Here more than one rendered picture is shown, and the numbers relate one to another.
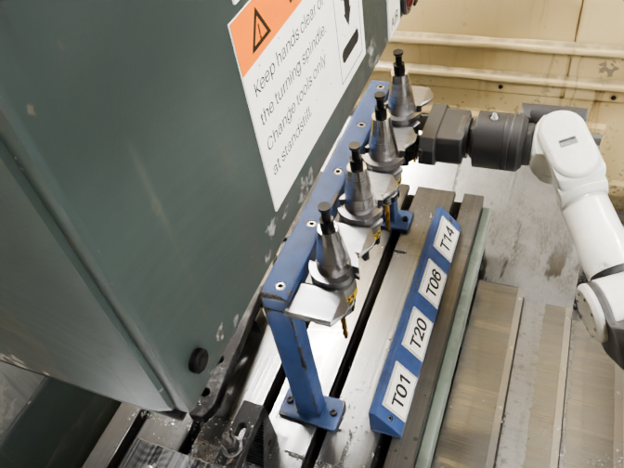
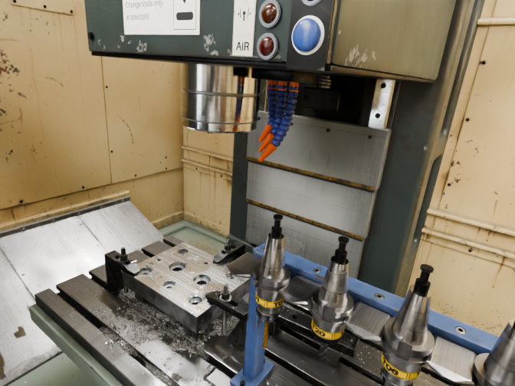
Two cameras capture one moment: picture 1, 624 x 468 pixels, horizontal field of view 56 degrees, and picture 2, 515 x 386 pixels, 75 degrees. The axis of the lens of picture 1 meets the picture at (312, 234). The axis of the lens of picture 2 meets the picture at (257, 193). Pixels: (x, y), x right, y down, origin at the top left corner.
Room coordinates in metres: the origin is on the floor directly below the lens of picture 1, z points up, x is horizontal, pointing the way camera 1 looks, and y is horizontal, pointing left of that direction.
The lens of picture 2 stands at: (0.48, -0.51, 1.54)
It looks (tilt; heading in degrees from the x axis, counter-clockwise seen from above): 20 degrees down; 95
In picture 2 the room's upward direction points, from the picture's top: 4 degrees clockwise
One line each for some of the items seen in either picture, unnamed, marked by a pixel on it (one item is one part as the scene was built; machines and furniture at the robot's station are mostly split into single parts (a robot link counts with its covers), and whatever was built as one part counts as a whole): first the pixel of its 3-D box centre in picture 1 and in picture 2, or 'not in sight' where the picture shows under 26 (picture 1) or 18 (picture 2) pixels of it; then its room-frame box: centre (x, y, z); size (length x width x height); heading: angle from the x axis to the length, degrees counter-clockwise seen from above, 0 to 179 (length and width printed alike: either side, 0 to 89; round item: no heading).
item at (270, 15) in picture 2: not in sight; (269, 13); (0.45, -0.11, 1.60); 0.02 x 0.01 x 0.02; 151
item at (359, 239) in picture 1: (348, 239); (300, 290); (0.53, -0.05, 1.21); 0.07 x 0.05 x 0.01; 61
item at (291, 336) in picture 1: (298, 362); (257, 322); (0.46, 0.06, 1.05); 0.10 x 0.05 x 0.30; 61
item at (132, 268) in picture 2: not in sight; (123, 269); (0.05, 0.28, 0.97); 0.13 x 0.03 x 0.15; 151
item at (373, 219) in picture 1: (360, 210); (331, 305); (0.57, -0.07, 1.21); 0.06 x 0.06 x 0.03
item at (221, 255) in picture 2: not in sight; (228, 259); (0.33, 0.41, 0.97); 0.13 x 0.03 x 0.15; 61
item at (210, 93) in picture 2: not in sight; (220, 97); (0.34, 0.19, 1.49); 0.16 x 0.16 x 0.12
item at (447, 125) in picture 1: (464, 136); not in sight; (0.72, -0.27, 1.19); 0.13 x 0.12 x 0.10; 151
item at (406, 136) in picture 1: (394, 136); (451, 361); (0.72, -0.15, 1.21); 0.07 x 0.05 x 0.01; 61
